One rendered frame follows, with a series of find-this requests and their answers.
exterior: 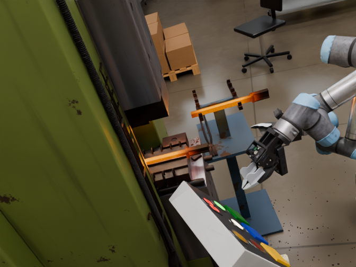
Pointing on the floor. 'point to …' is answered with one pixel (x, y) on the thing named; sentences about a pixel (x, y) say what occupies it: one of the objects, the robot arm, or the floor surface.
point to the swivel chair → (253, 25)
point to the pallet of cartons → (172, 47)
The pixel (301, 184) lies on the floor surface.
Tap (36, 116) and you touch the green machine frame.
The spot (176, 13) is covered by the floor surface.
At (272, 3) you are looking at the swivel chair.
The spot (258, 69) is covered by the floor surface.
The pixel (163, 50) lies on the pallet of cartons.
